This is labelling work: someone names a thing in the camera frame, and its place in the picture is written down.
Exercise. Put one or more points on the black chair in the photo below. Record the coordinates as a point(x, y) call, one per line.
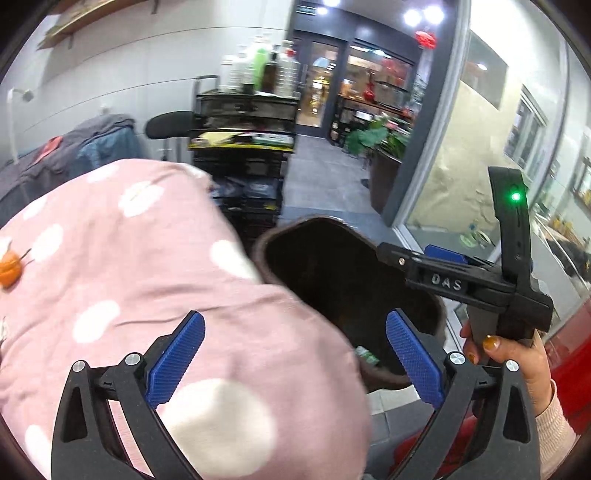
point(168, 125)

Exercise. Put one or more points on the red plastic object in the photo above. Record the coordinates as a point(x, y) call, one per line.
point(570, 360)

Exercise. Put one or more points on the dark brown trash bin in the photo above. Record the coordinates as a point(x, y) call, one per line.
point(332, 286)

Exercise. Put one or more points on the pile of blue grey clothes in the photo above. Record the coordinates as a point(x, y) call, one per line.
point(87, 143)

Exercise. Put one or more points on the person's right forearm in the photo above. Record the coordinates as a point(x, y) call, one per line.
point(554, 429)

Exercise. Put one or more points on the green potted plant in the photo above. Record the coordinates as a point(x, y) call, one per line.
point(374, 136)

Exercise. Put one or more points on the red hanging lantern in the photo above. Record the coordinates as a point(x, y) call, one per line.
point(427, 39)

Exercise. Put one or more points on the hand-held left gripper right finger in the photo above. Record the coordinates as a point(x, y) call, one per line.
point(413, 355)

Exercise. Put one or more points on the orange tangerine peel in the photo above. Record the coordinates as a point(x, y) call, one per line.
point(9, 273)

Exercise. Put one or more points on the green wrapper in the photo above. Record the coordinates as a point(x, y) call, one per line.
point(367, 357)

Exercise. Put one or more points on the black rolling cart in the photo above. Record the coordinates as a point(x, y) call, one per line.
point(249, 175)

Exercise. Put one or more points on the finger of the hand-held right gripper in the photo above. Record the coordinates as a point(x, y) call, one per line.
point(445, 254)
point(391, 256)

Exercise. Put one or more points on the pink polka-dot blanket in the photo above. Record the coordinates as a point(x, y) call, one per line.
point(138, 258)

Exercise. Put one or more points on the wooden wall shelf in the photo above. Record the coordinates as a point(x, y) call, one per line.
point(92, 18)

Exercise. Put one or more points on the person's right hand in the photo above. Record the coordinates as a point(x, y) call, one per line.
point(526, 364)

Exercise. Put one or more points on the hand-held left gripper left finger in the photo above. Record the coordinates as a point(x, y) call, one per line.
point(175, 360)

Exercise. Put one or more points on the brown bottle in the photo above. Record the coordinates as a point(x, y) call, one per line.
point(272, 74)

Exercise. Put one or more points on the green bottle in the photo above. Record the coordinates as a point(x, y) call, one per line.
point(261, 69)

